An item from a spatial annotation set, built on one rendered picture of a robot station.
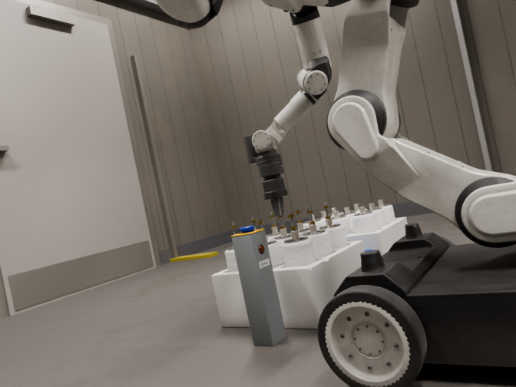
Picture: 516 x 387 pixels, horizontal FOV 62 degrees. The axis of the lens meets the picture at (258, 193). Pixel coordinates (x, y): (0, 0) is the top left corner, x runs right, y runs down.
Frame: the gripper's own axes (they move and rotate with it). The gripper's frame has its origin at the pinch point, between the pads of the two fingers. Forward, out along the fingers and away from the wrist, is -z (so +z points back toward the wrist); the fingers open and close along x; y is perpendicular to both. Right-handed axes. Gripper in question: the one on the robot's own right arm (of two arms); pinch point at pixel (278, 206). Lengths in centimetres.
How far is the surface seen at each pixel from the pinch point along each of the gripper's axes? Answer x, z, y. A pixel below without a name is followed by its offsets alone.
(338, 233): -6.1, -13.1, 17.2
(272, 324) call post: 32.6, -30.3, 4.8
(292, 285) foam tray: 21.4, -22.9, 8.2
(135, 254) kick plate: -130, -20, -186
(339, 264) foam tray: 5.2, -21.7, 18.8
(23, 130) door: -61, 81, -197
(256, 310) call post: 33.4, -26.0, 1.5
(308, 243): 15.5, -12.1, 13.7
